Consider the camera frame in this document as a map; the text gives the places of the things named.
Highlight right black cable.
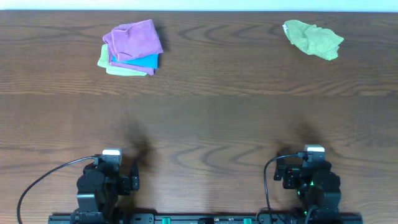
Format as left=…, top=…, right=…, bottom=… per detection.
left=255, top=152, right=307, bottom=224

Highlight black cable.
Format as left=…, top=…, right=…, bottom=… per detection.
left=16, top=156, right=100, bottom=224
left=255, top=152, right=307, bottom=224

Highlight light green folded cloth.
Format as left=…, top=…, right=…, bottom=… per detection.
left=97, top=44, right=147, bottom=77

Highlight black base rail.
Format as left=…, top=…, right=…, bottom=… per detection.
left=48, top=213, right=363, bottom=224

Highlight light green cloth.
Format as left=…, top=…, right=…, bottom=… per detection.
left=97, top=44, right=147, bottom=77
left=282, top=20, right=344, bottom=60

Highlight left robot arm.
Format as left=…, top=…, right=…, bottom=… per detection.
left=69, top=154, right=139, bottom=224

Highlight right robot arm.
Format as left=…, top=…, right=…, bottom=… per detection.
left=274, top=152, right=341, bottom=223

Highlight blue folded cloth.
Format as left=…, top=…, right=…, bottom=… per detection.
left=111, top=54, right=159, bottom=69

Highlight left black cable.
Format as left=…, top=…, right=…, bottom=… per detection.
left=16, top=156, right=100, bottom=224

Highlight purple folded cloth on top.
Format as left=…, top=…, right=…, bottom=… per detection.
left=103, top=19, right=164, bottom=61

